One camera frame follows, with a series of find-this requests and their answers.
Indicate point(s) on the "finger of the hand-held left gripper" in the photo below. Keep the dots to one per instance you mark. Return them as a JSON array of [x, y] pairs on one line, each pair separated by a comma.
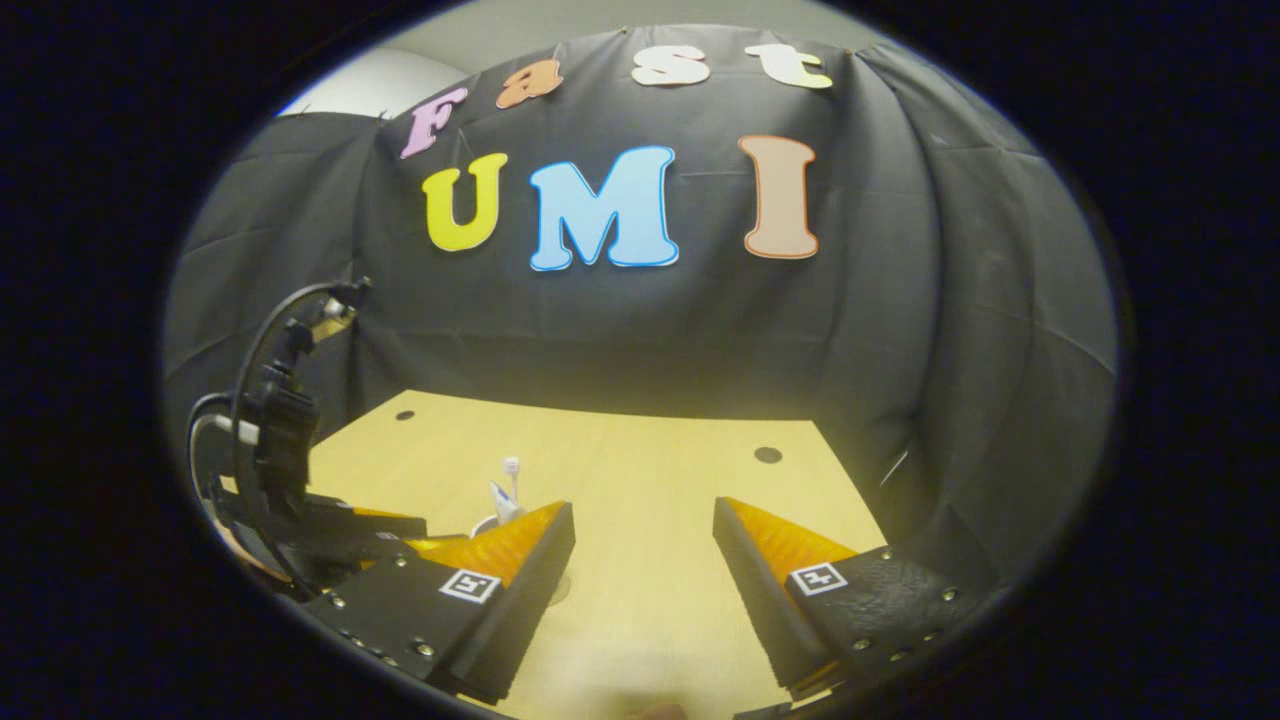
[[360, 525], [350, 562]]

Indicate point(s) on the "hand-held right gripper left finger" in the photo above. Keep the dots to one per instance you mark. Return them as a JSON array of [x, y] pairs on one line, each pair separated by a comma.
[[525, 610]]

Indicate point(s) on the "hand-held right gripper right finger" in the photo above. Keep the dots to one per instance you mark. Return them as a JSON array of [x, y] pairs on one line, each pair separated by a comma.
[[755, 600]]

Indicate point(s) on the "white toothpaste tube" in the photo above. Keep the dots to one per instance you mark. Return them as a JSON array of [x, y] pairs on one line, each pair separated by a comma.
[[503, 505]]

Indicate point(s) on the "wooden desktop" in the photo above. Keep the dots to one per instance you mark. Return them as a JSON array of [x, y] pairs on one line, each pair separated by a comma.
[[650, 500]]

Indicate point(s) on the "black backdrop cloth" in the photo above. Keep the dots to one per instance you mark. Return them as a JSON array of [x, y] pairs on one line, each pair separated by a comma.
[[700, 340]]

